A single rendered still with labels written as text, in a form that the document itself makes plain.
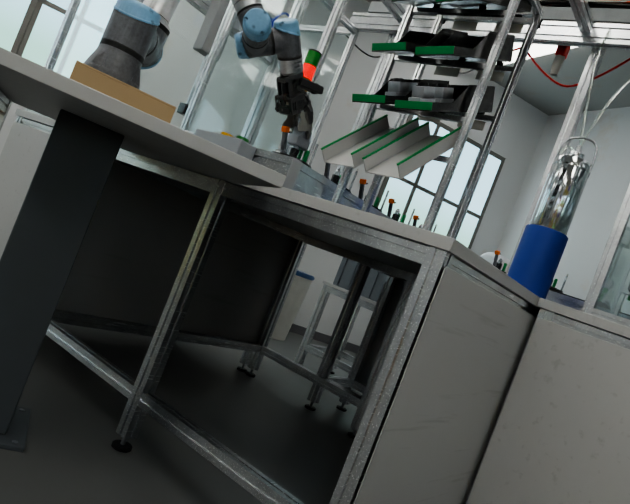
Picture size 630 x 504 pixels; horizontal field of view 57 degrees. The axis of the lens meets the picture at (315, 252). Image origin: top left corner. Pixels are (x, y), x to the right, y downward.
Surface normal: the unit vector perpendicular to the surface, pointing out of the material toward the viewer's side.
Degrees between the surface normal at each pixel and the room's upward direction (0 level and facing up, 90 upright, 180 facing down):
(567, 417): 90
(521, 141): 90
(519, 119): 90
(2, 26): 90
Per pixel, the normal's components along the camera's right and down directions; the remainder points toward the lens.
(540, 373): -0.55, -0.23
